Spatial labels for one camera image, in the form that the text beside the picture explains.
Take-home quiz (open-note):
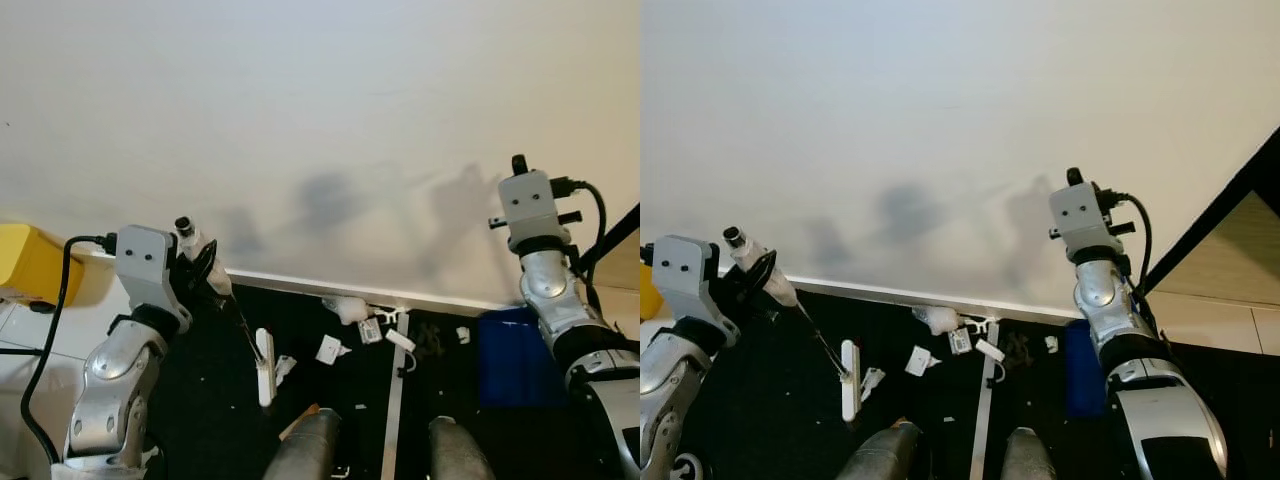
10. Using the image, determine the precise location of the blue dustpan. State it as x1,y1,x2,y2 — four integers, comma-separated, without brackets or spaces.
476,307,572,410
1062,319,1107,420

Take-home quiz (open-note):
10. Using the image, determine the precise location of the black floor mat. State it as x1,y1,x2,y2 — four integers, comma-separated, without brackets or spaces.
140,284,641,480
700,290,1280,480

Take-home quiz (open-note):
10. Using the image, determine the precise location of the silver floor strip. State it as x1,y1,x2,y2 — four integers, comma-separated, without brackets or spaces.
379,311,412,480
969,320,1002,480

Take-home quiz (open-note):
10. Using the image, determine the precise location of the white baseboard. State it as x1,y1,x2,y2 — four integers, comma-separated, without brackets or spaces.
718,270,1088,327
75,247,533,320

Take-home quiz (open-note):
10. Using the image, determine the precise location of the black framed panel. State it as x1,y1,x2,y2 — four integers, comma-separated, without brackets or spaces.
1138,125,1280,307

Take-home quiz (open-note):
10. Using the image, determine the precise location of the grey left robot leg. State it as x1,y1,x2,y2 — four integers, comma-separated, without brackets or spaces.
261,407,342,480
834,419,922,480

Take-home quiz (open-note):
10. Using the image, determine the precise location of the grey robot leg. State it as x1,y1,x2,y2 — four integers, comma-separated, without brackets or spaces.
429,416,497,480
1002,426,1062,480
834,419,922,480
261,407,342,480

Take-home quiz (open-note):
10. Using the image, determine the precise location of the grey right robot leg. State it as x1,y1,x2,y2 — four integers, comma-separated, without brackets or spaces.
429,416,497,480
1002,426,1062,480

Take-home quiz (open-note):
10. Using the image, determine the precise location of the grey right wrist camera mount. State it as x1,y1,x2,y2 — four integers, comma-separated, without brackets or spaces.
488,170,584,253
1047,183,1137,264

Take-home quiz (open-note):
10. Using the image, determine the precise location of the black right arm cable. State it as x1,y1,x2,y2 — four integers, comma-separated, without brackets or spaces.
550,177,609,293
1098,188,1154,301

